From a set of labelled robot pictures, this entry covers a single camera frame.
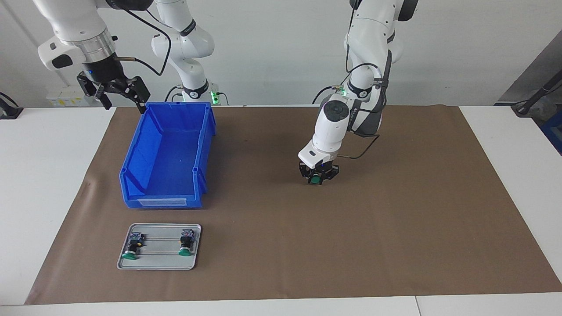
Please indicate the green push button switch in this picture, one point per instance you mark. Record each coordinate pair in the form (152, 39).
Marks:
(186, 243)
(133, 245)
(314, 179)

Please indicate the black clamp mount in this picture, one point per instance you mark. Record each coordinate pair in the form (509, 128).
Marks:
(9, 112)

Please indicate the brown paper table mat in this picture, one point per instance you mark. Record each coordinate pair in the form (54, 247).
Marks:
(351, 241)

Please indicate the black stand pole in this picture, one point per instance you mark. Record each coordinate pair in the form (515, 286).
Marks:
(538, 94)

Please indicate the blue plastic storage bin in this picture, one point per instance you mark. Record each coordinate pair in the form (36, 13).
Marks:
(167, 153)

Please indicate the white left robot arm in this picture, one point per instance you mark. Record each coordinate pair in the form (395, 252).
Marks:
(333, 127)

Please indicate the green lit connector box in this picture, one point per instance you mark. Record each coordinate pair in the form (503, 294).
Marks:
(340, 93)
(215, 96)

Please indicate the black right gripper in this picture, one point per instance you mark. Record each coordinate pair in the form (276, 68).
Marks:
(107, 72)

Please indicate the blue crate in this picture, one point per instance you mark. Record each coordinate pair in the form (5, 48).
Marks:
(554, 131)

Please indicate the white wall socket box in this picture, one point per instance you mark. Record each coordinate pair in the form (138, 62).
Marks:
(70, 95)

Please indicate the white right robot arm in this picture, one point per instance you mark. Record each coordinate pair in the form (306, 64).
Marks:
(74, 22)

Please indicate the grey metal tray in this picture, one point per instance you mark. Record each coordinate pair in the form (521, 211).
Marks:
(160, 262)

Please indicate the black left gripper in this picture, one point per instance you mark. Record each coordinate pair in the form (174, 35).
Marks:
(321, 167)

